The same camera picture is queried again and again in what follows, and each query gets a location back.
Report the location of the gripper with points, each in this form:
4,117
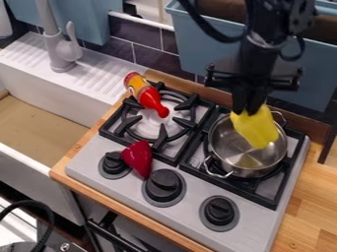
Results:
256,64

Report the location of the yellow toy fruit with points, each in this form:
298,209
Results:
256,126

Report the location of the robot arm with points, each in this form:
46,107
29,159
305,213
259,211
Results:
272,16

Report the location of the silver pot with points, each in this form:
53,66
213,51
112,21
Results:
245,149

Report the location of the toy stove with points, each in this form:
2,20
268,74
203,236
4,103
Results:
188,164

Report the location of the red and yellow toy bottle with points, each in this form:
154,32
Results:
145,93

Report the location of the red toy pepper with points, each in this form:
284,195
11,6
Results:
138,157

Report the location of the tap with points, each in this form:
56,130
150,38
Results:
59,42

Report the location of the toy sink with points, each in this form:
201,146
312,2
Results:
33,131

